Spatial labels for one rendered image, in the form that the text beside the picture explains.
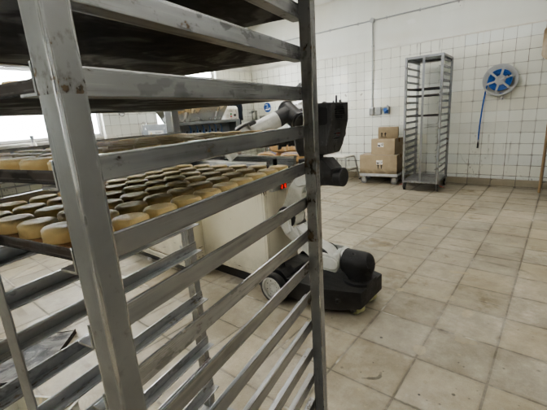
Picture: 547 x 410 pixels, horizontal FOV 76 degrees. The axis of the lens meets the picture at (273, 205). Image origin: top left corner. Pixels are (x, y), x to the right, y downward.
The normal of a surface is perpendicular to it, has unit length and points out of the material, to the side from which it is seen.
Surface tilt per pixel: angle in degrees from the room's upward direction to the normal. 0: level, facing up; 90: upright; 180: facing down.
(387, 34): 90
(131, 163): 90
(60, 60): 90
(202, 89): 90
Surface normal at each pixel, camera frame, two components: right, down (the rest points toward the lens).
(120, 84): 0.88, 0.06
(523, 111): -0.63, 0.23
